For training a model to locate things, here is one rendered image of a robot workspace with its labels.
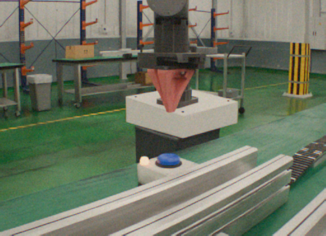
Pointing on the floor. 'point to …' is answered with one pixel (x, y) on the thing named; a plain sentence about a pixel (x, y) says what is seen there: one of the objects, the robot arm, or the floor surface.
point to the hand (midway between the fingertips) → (170, 107)
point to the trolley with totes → (225, 75)
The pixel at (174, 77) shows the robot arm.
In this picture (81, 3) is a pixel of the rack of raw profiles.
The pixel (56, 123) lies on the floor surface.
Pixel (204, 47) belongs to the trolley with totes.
